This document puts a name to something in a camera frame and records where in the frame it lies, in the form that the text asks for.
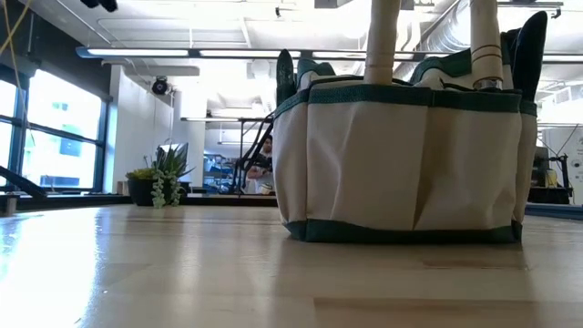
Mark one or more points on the white canvas gardening bag green trim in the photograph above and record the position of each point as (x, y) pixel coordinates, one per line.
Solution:
(387, 173)

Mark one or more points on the long ceiling light bar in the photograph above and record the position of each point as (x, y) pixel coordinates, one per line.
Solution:
(136, 52)

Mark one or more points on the black ceiling spotlight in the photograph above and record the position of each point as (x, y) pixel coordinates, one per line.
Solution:
(160, 85)

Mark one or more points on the potted plant in black pot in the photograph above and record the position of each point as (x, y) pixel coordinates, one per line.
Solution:
(146, 191)

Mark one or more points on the black computer monitor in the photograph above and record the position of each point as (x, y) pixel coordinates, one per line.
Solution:
(543, 164)

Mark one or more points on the small yellow object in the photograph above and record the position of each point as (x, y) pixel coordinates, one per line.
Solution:
(551, 179)

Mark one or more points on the dark office desk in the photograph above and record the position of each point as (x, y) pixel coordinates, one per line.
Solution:
(551, 193)

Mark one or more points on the black monitor stand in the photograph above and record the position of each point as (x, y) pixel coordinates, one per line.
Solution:
(565, 177)

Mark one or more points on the dark window frame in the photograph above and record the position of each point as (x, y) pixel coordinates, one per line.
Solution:
(20, 136)

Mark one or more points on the black metal frame stand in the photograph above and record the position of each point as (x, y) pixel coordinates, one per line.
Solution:
(241, 136)

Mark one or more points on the black table edge rail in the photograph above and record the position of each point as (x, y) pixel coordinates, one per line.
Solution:
(68, 200)

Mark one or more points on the small grey metal post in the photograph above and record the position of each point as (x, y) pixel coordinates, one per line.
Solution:
(11, 205)

